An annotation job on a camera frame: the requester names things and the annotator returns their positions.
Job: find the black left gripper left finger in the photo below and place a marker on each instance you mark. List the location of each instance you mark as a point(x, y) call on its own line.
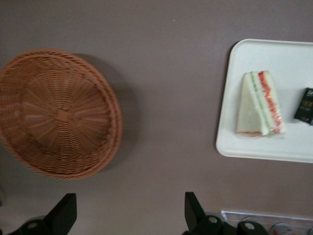
point(61, 215)

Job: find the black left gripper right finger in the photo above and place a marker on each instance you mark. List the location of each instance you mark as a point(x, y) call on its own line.
point(195, 218)

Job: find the plastic-wrapped triangle sandwich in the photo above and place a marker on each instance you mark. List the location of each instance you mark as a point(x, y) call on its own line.
point(254, 107)

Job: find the cream plastic tray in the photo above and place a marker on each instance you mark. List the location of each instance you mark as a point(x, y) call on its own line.
point(244, 147)

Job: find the round brown wicker basket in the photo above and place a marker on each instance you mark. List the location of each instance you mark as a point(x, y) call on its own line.
point(56, 115)

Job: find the clear acrylic box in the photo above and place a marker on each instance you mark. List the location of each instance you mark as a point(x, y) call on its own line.
point(276, 215)

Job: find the black packet with gold print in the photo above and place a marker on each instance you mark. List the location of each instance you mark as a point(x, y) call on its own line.
point(304, 105)

